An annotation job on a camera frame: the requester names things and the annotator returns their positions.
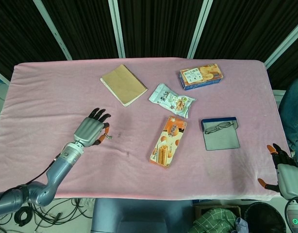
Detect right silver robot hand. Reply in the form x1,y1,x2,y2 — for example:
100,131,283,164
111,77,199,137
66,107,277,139
257,143,298,200

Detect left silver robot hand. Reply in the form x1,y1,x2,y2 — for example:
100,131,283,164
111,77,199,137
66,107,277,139
73,108,112,148

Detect black trash bin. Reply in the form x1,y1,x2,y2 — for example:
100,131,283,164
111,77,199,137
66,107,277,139
243,201,287,233

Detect brown spiral notebook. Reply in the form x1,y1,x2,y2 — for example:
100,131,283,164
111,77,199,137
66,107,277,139
100,64,149,107

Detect light blue fabric piece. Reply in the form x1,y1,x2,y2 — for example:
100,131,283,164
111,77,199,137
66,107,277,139
233,217,249,233

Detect brown cardboard box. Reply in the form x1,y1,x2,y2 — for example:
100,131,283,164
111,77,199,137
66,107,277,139
194,205,242,219

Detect blue denim jeans leg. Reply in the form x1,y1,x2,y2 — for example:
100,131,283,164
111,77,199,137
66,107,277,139
279,77,298,162

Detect open blue glasses case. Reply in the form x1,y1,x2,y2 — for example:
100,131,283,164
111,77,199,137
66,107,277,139
201,116,241,151

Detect orange egg roll box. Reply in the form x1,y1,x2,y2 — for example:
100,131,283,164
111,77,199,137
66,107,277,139
149,115,188,168

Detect green plaid cloth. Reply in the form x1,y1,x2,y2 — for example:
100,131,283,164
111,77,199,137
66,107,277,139
187,207,239,233

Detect silver snack bag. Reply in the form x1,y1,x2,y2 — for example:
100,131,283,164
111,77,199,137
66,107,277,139
148,83,197,119

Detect grey robot torso base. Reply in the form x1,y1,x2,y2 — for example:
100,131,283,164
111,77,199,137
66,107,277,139
91,198,195,233

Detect pink table cloth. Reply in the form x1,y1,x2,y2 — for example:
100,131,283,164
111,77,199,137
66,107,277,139
0,57,295,202

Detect blue biscuit box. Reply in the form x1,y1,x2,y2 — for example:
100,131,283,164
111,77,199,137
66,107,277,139
179,63,224,91

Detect black pleated curtain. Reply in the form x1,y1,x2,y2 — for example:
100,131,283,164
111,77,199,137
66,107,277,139
0,0,298,90

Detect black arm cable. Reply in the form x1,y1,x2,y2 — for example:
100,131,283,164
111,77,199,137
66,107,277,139
0,155,61,212

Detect black floor cable bundle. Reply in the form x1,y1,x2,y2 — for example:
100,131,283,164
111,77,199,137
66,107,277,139
30,198,93,228

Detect black thin-frame eyeglasses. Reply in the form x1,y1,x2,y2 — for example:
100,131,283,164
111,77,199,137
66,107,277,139
204,121,234,135

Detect slanted white frame post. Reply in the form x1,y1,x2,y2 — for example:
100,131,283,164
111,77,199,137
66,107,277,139
33,0,73,61

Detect double white frame post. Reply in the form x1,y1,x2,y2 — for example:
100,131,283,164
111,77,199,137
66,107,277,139
107,0,127,59

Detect black coiled cable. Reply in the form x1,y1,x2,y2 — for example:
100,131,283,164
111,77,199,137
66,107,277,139
14,206,31,224

